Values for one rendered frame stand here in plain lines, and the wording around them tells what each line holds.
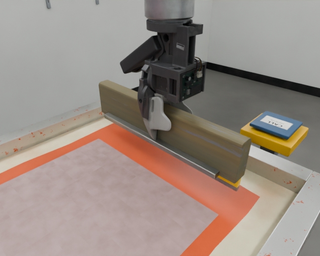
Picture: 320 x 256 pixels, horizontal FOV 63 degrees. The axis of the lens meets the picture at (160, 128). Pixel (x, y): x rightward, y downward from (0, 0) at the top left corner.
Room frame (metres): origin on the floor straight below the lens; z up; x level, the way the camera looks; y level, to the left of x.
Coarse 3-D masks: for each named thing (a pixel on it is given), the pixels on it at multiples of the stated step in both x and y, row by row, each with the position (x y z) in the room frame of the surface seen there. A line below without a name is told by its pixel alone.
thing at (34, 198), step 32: (32, 160) 0.45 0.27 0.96; (64, 160) 0.45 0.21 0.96; (96, 160) 0.45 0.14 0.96; (128, 160) 0.45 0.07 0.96; (160, 160) 0.45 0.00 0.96; (0, 192) 0.35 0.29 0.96; (32, 192) 0.35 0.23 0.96; (64, 192) 0.35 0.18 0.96; (96, 192) 0.35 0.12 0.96; (0, 224) 0.28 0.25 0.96; (32, 224) 0.28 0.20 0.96
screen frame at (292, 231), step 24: (48, 120) 0.56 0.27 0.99; (72, 120) 0.58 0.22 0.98; (0, 144) 0.46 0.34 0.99; (24, 144) 0.49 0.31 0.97; (264, 168) 0.39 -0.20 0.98; (288, 168) 0.38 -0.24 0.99; (312, 192) 0.31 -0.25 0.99; (288, 216) 0.26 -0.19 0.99; (312, 216) 0.26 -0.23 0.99; (288, 240) 0.22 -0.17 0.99
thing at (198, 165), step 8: (112, 120) 0.50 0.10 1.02; (120, 120) 0.49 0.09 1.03; (128, 128) 0.46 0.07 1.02; (136, 128) 0.46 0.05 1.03; (144, 136) 0.43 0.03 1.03; (152, 144) 0.42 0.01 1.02; (160, 144) 0.40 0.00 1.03; (168, 144) 0.40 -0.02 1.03; (168, 152) 0.39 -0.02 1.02; (176, 152) 0.38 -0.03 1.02; (184, 152) 0.38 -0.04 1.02; (184, 160) 0.36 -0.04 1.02; (192, 160) 0.36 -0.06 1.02; (200, 168) 0.34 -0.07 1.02; (208, 168) 0.33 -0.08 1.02; (216, 176) 0.32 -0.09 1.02
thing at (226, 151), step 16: (112, 96) 0.52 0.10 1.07; (128, 96) 0.48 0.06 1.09; (112, 112) 0.52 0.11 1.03; (128, 112) 0.48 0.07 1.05; (176, 112) 0.41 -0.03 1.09; (144, 128) 0.45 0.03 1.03; (176, 128) 0.39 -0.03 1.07; (192, 128) 0.37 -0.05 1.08; (208, 128) 0.35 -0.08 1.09; (224, 128) 0.35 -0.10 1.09; (176, 144) 0.39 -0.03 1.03; (192, 144) 0.37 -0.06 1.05; (208, 144) 0.35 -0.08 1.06; (224, 144) 0.33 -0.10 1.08; (240, 144) 0.31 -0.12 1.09; (208, 160) 0.34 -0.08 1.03; (224, 160) 0.32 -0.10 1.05; (240, 160) 0.31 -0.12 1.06; (224, 176) 0.32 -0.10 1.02; (240, 176) 0.32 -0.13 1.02
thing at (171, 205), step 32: (128, 192) 0.35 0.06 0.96; (160, 192) 0.35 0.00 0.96; (192, 192) 0.35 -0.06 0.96; (224, 192) 0.35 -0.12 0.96; (64, 224) 0.28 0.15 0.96; (96, 224) 0.28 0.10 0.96; (128, 224) 0.28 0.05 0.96; (160, 224) 0.28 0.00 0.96; (192, 224) 0.28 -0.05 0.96; (224, 224) 0.28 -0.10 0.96
